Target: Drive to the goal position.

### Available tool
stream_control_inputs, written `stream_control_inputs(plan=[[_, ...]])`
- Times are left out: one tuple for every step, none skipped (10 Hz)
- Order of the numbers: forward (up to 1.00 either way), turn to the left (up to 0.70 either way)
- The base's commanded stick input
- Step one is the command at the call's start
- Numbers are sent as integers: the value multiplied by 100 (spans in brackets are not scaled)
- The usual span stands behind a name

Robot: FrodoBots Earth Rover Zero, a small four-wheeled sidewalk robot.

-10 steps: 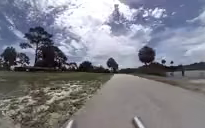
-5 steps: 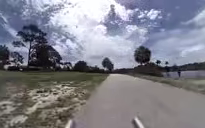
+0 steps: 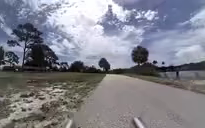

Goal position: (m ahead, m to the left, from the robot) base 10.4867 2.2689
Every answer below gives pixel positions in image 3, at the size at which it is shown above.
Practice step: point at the small round tree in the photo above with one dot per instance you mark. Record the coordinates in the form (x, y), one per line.
(104, 64)

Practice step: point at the small low tree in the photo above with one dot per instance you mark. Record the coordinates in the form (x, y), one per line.
(77, 66)

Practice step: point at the round-crowned tree on trunk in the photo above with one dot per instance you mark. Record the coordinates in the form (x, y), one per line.
(140, 55)

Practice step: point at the grey paved path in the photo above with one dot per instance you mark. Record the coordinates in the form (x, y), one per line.
(123, 100)

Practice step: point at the robot's own part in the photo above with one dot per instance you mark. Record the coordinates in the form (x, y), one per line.
(68, 124)
(138, 122)

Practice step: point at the patchy grass with sandy soil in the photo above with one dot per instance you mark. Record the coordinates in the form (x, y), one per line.
(30, 93)

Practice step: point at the large dark tree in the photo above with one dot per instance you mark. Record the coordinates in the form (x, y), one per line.
(26, 36)

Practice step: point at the distant tree line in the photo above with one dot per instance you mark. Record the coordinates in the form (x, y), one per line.
(190, 65)

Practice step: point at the grass verge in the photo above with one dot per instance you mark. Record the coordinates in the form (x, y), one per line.
(190, 85)

